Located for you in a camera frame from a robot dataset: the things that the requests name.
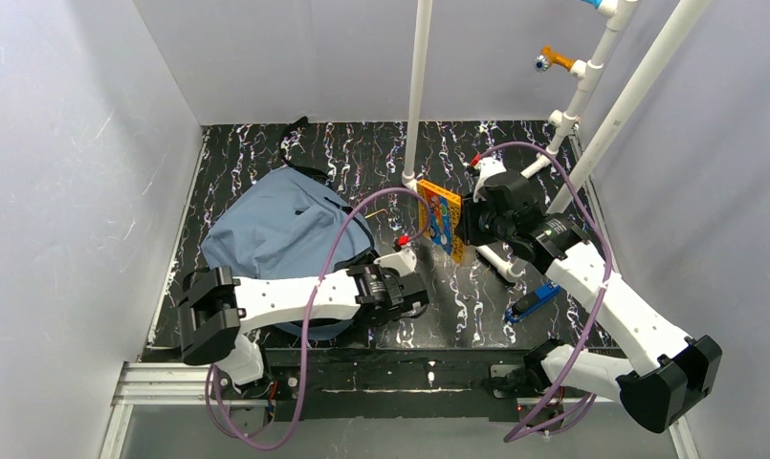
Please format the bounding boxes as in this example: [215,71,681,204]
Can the aluminium rail frame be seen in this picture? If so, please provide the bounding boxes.
[99,358,703,459]

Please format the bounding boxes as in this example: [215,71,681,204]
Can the yellow hex key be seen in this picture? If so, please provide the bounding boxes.
[364,208,388,219]

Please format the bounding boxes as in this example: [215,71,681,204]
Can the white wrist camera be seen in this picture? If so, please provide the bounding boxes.
[374,235,418,276]
[473,157,508,203]

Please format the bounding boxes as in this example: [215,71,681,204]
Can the white pvc pipe frame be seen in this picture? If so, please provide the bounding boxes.
[400,0,712,283]

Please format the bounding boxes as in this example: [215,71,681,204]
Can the colourful blue storey book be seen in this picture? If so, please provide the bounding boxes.
[416,180,465,264]

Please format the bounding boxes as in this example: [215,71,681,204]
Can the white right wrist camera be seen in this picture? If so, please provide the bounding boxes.
[473,157,508,203]

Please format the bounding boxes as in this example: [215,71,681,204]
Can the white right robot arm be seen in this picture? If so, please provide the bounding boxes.
[457,170,722,433]

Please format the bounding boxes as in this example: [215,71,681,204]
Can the light blue student backpack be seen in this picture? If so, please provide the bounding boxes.
[194,116,376,342]

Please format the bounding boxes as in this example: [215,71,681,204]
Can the orange blue pipe valve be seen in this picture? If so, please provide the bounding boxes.
[534,45,576,73]

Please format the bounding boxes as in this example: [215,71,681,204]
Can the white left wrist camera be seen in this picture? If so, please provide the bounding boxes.
[374,235,418,276]

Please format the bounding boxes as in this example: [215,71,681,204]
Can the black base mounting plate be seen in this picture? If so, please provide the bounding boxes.
[194,344,652,425]

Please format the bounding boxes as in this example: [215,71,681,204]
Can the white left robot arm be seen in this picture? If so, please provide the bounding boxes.
[177,264,429,385]

